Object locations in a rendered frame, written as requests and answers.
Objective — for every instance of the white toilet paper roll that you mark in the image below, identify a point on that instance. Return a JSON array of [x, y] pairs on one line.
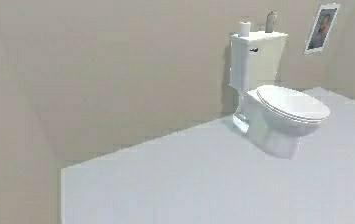
[[245, 29]]

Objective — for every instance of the grey spray bottle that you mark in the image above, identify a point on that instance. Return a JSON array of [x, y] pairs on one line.
[[271, 22]]

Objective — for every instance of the white framed portrait picture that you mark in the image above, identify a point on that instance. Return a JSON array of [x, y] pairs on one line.
[[322, 28]]

